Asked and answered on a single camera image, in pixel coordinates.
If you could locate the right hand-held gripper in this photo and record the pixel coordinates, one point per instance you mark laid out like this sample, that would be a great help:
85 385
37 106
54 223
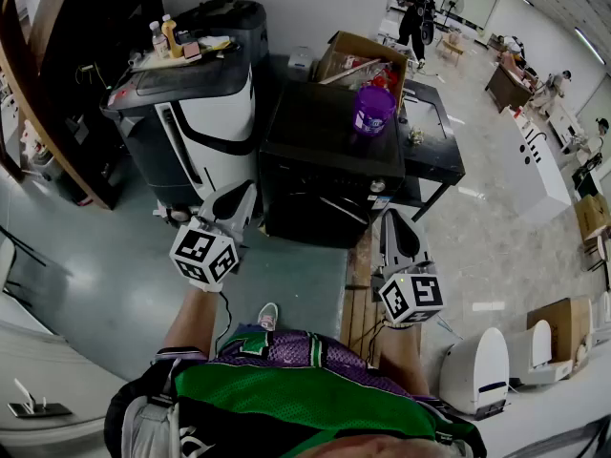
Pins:
410 298

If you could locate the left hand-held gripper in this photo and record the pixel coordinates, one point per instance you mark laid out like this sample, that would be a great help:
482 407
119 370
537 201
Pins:
205 258

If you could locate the person's left forearm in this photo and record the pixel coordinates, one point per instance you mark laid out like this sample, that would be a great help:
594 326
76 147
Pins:
195 318

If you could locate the open cardboard box with clutter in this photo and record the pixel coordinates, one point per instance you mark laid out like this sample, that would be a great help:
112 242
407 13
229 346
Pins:
353 46

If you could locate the silver washing machine knob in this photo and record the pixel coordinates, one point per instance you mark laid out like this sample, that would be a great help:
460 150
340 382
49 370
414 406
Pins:
378 185

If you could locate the wooden slat pallet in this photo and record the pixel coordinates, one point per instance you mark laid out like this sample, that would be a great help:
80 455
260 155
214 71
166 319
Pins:
355 318

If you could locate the black table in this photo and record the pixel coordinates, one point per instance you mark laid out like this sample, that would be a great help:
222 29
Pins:
432 155

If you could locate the black and white machine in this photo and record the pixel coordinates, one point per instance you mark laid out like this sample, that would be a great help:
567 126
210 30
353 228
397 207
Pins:
215 112

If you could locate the small gold trinket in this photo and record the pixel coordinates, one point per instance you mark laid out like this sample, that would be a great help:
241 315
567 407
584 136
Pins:
416 136

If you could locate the white and pink shoe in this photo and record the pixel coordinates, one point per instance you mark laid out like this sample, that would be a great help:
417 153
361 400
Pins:
268 314

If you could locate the blue shorts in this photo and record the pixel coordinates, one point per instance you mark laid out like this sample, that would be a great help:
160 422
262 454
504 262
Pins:
244 329

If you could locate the black washing machine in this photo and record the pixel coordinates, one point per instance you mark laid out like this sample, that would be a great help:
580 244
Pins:
324 131

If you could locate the purple plastic bucket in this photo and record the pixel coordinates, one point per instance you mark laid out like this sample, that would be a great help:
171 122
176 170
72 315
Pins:
374 110

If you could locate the white counter island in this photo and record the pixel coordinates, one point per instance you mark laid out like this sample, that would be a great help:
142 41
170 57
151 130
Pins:
539 184

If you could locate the light wooden board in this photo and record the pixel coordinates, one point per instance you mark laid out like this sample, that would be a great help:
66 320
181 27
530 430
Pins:
157 64

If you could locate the red plastic item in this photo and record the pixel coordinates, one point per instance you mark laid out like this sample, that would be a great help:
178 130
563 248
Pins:
379 81

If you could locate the small white device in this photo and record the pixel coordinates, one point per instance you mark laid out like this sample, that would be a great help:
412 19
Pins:
301 60

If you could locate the white and yellow papers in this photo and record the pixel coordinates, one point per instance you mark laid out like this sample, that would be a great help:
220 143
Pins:
215 43

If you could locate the wooden stick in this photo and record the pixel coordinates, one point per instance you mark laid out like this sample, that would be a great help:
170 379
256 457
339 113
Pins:
351 70

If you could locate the yellow plastic bottle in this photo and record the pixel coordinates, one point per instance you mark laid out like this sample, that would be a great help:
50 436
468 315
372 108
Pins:
171 38

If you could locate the dark grey machine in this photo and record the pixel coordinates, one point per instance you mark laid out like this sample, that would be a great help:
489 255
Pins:
238 27

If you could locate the green and purple jersey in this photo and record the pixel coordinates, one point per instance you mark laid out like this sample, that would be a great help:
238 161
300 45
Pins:
286 389

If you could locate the brown wooden desk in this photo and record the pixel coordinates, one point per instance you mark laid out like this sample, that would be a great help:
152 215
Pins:
506 89

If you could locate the wooden stool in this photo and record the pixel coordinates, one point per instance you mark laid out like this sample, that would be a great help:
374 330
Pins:
451 46

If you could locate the dark brown wooden shelf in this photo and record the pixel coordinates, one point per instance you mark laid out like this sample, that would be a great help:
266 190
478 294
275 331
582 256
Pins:
57 89

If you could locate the white chair with black legs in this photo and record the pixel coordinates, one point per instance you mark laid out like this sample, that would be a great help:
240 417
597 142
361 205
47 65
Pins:
6 258

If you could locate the black standing fan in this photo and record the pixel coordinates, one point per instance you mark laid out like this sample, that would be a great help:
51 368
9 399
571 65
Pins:
456 4

